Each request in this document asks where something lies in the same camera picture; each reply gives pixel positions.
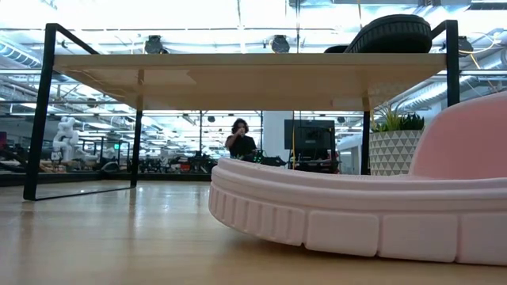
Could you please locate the pink slide sandal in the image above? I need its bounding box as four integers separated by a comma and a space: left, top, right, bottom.
208, 90, 507, 267

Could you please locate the black slide sandal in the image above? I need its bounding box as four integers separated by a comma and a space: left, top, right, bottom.
323, 13, 433, 55

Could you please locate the person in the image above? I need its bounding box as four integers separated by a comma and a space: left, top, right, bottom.
224, 117, 258, 160

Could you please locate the black monitor screen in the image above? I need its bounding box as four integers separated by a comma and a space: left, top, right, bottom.
284, 119, 337, 162

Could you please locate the black ceiling lamp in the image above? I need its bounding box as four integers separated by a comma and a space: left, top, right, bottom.
144, 34, 166, 55
270, 34, 291, 55
459, 36, 475, 56

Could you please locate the white triangle-patterned planter pot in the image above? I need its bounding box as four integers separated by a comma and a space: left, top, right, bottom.
368, 129, 425, 177

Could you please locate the green potted plant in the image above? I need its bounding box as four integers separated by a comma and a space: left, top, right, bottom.
371, 103, 425, 134

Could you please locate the white humanoid robot figure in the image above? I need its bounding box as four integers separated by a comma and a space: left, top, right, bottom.
51, 116, 100, 163

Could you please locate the wooden shelf with black frame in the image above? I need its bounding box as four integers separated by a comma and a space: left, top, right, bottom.
22, 22, 461, 202

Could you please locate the black aluminium table frame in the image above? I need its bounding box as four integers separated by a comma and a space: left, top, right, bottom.
0, 170, 213, 188

